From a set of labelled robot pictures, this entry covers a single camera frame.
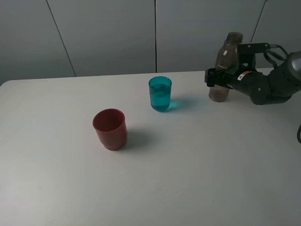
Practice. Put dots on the wrist camera with black bracket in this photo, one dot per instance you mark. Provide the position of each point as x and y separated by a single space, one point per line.
247 53

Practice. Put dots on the red plastic cup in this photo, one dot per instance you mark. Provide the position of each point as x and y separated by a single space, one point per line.
111 129

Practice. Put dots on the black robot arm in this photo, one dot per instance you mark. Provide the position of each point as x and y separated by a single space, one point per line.
275 88

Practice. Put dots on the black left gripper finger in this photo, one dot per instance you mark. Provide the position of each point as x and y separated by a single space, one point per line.
211 82

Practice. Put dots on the brown translucent water bottle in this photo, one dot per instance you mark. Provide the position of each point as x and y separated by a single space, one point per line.
226 57

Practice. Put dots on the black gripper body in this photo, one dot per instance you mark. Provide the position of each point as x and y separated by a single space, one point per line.
240 78

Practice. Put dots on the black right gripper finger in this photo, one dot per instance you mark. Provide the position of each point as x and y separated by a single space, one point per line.
213 75

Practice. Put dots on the teal translucent plastic cup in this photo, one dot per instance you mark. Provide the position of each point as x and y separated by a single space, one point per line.
160 93

